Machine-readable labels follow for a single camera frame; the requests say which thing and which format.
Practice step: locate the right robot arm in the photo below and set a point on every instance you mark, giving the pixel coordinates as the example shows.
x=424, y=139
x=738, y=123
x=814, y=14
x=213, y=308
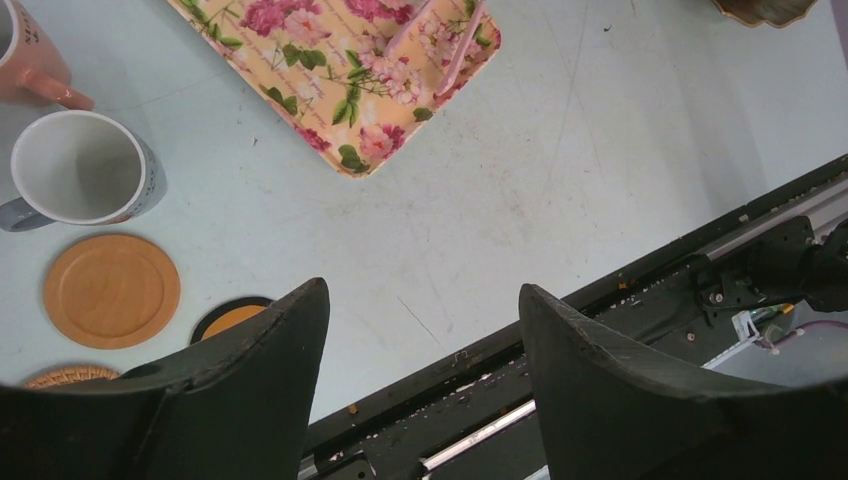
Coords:
x=785, y=265

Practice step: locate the orange question mark coaster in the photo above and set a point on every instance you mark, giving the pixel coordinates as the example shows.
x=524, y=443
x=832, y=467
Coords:
x=227, y=315

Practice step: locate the wooden round coaster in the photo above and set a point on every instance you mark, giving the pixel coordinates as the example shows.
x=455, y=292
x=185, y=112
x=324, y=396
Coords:
x=65, y=375
x=111, y=291

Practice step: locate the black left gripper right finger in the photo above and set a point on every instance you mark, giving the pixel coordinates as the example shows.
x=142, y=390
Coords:
x=610, y=407

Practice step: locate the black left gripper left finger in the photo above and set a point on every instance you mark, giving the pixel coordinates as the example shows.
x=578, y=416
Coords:
x=234, y=406

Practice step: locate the three tier black cake stand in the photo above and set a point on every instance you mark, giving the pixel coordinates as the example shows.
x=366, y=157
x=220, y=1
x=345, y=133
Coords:
x=775, y=13

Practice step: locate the small pink cup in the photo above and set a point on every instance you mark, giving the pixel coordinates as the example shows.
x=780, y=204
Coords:
x=33, y=72

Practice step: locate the floral rectangular tray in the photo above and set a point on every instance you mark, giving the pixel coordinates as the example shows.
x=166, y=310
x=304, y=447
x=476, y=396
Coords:
x=320, y=65

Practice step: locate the upper wooden round coaster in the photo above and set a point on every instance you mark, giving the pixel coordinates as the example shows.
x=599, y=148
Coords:
x=111, y=291

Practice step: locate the blue grey mug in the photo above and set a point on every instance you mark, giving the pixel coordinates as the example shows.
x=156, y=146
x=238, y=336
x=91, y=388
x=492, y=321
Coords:
x=81, y=168

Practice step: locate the lower wooden round coaster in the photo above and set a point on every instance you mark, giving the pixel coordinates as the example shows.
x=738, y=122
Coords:
x=65, y=375

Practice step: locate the pink handled metal tongs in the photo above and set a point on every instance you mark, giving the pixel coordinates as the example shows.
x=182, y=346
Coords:
x=455, y=65

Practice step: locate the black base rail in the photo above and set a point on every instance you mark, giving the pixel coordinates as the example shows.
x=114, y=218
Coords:
x=722, y=355

